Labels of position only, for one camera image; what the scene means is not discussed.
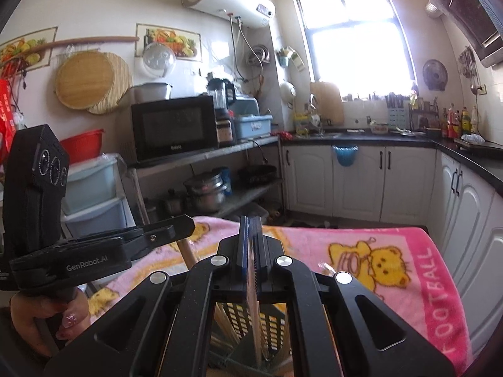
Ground blue grey dish bin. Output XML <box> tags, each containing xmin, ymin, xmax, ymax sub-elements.
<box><xmin>232</xmin><ymin>114</ymin><xmax>273</xmax><ymax>140</ymax></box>

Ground hanging kitchen utensils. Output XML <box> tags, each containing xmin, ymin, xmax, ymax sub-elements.
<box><xmin>458</xmin><ymin>46</ymin><xmax>480</xmax><ymax>84</ymax></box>

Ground grey plastic utensil holder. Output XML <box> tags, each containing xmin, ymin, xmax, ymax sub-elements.
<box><xmin>208</xmin><ymin>300</ymin><xmax>293</xmax><ymax>368</ymax></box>

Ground person's left hand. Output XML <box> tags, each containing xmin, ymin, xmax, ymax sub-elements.
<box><xmin>9</xmin><ymin>288</ymin><xmax>92</xmax><ymax>358</ymax></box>

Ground white round hanging utensil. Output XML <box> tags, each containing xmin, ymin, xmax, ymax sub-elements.
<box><xmin>280</xmin><ymin>82</ymin><xmax>298</xmax><ymax>109</ymax></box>

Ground pastel plastic drawer tower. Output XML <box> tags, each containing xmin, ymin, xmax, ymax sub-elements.
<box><xmin>61</xmin><ymin>155</ymin><xmax>131</xmax><ymax>238</ymax></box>

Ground small steel pot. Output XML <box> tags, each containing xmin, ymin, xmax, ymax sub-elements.
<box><xmin>164</xmin><ymin>188</ymin><xmax>186</xmax><ymax>215</ymax></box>

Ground red hanging decoration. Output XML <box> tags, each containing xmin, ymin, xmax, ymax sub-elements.
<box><xmin>0</xmin><ymin>79</ymin><xmax>19</xmax><ymax>162</ymax></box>

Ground black kitchen countertop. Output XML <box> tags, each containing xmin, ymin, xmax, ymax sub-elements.
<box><xmin>281</xmin><ymin>128</ymin><xmax>503</xmax><ymax>194</ymax></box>

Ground white lidded container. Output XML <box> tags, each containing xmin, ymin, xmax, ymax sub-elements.
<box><xmin>134</xmin><ymin>82</ymin><xmax>174</xmax><ymax>103</ymax></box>

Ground round bamboo board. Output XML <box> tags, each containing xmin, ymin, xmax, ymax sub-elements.
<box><xmin>55</xmin><ymin>50</ymin><xmax>115</xmax><ymax>110</ymax></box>

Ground black range hood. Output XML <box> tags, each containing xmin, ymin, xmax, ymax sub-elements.
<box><xmin>428</xmin><ymin>0</ymin><xmax>503</xmax><ymax>68</ymax></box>

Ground fruit wall poster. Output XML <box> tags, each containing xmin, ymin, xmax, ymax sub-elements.
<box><xmin>0</xmin><ymin>27</ymin><xmax>58</xmax><ymax>74</ymax></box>
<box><xmin>135</xmin><ymin>24</ymin><xmax>203</xmax><ymax>63</ymax></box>

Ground stacked steel pots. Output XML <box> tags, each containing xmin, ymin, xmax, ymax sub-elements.
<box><xmin>184</xmin><ymin>171</ymin><xmax>232</xmax><ymax>213</ymax></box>

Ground pink printed blanket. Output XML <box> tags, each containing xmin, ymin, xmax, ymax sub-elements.
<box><xmin>84</xmin><ymin>215</ymin><xmax>472</xmax><ymax>375</ymax></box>

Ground clear dome food cover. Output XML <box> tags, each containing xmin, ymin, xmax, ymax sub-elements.
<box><xmin>142</xmin><ymin>42</ymin><xmax>177</xmax><ymax>78</ymax></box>

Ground metal kitchen shelf rack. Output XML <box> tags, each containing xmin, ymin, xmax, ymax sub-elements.
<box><xmin>128</xmin><ymin>135</ymin><xmax>286</xmax><ymax>221</ymax></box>

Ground long wooden rolling pin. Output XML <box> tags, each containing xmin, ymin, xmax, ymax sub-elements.
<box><xmin>0</xmin><ymin>35</ymin><xmax>141</xmax><ymax>68</ymax></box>

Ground black wok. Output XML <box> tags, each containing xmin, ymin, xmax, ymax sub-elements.
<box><xmin>238</xmin><ymin>165</ymin><xmax>278</xmax><ymax>188</ymax></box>

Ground wooden cutting board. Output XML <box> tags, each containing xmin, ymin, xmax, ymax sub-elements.
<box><xmin>310</xmin><ymin>82</ymin><xmax>345</xmax><ymax>125</ymax></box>

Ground black wire spice rack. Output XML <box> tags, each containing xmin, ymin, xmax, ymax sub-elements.
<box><xmin>409</xmin><ymin>106</ymin><xmax>441</xmax><ymax>130</ymax></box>

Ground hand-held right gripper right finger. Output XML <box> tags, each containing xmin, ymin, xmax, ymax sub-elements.
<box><xmin>253</xmin><ymin>216</ymin><xmax>457</xmax><ymax>377</ymax></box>

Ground small wall fan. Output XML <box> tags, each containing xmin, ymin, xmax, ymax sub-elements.
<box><xmin>422</xmin><ymin>60</ymin><xmax>449</xmax><ymax>90</ymax></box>

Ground red plastic basin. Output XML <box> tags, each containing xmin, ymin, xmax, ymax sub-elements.
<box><xmin>59</xmin><ymin>129</ymin><xmax>106</xmax><ymax>155</ymax></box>

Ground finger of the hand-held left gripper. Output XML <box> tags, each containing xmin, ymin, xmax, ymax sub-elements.
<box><xmin>130</xmin><ymin>214</ymin><xmax>196</xmax><ymax>260</ymax></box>

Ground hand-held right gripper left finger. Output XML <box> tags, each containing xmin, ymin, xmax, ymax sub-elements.
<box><xmin>42</xmin><ymin>216</ymin><xmax>250</xmax><ymax>377</ymax></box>

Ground row of condiment bottles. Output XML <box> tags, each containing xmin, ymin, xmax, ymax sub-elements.
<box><xmin>442</xmin><ymin>104</ymin><xmax>480</xmax><ymax>138</ymax></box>

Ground black induction cooktop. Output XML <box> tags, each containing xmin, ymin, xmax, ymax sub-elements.
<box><xmin>454</xmin><ymin>135</ymin><xmax>503</xmax><ymax>152</ymax></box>

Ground blue hanging plastic bin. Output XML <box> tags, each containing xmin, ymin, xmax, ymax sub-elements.
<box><xmin>332</xmin><ymin>145</ymin><xmax>359</xmax><ymax>168</ymax></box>

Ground black blender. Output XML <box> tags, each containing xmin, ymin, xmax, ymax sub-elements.
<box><xmin>207</xmin><ymin>78</ymin><xmax>237</xmax><ymax>147</ymax></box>

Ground kitchen window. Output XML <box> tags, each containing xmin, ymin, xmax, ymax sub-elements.
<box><xmin>293</xmin><ymin>0</ymin><xmax>417</xmax><ymax>100</ymax></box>

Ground blue knife block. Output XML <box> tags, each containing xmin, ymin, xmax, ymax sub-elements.
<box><xmin>387</xmin><ymin>92</ymin><xmax>406</xmax><ymax>125</ymax></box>

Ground black microwave oven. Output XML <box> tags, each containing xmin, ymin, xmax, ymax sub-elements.
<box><xmin>131</xmin><ymin>95</ymin><xmax>218</xmax><ymax>162</ymax></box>

